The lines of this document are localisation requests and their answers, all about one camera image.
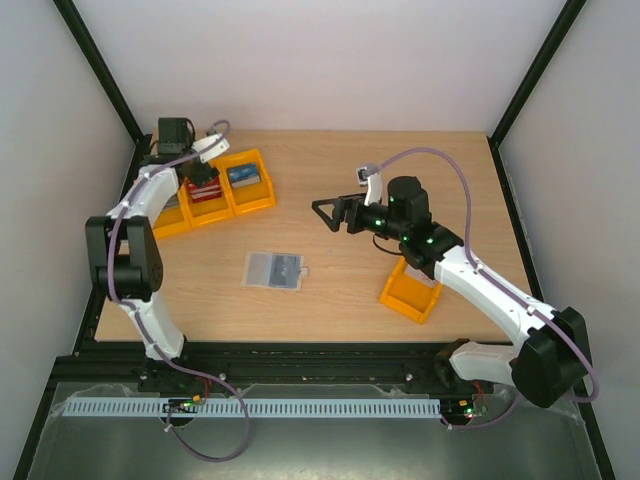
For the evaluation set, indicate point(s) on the yellow three-compartment bin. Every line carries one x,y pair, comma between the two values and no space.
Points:
185,215

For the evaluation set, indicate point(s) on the red card stack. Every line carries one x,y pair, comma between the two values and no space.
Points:
209,191

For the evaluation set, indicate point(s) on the beige leather card holder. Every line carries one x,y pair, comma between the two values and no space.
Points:
281,271

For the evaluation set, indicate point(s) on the white slotted cable duct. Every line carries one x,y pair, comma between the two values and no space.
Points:
260,408

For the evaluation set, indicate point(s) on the small yellow bin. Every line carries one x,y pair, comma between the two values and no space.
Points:
410,292

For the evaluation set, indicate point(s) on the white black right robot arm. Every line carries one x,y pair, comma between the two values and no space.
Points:
549,350

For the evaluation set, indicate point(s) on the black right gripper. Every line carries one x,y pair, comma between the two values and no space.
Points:
345,213

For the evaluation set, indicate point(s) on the black right frame post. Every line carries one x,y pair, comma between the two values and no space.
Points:
560,28

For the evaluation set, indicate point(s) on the black left frame post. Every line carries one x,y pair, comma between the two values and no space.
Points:
91,52

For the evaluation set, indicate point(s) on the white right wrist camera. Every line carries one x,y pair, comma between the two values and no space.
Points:
369,176

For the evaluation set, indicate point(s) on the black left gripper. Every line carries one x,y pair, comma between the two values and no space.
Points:
205,174

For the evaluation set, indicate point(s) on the black frame post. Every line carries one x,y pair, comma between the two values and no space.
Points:
560,28
91,52

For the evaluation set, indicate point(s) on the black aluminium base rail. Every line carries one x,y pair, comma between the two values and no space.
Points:
409,367

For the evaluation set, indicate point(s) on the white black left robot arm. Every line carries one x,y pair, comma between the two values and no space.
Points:
124,259

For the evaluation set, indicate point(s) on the blue card stack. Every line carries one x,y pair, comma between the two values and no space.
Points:
243,175

